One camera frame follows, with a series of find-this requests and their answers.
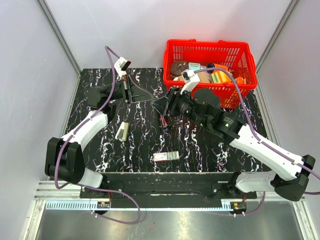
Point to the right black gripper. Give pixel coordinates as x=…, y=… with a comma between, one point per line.
x=170, y=101

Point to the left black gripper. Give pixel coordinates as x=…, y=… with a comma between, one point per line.
x=132, y=91

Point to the beige stapler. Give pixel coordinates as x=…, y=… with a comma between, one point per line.
x=122, y=132

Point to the red white staples box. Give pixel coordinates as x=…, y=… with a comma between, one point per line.
x=166, y=156

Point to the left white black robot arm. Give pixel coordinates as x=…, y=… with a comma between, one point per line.
x=64, y=156

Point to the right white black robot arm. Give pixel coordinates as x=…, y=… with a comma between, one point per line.
x=289, y=173

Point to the brown round bun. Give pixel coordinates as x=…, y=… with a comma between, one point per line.
x=177, y=67

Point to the black marble pattern mat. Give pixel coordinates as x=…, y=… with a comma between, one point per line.
x=198, y=151

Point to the brown cardboard box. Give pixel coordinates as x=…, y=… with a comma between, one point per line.
x=204, y=77

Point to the teal white small box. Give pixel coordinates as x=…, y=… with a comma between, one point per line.
x=194, y=66

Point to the orange bottle blue cap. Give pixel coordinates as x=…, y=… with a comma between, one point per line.
x=215, y=65

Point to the yellow green striped box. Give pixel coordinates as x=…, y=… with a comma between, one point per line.
x=220, y=77

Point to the orange packet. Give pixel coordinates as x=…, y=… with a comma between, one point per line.
x=240, y=80

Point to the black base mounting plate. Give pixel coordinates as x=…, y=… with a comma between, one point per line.
x=173, y=190

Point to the red plastic basket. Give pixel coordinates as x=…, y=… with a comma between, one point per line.
x=236, y=55

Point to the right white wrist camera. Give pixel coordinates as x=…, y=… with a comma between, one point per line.
x=191, y=79

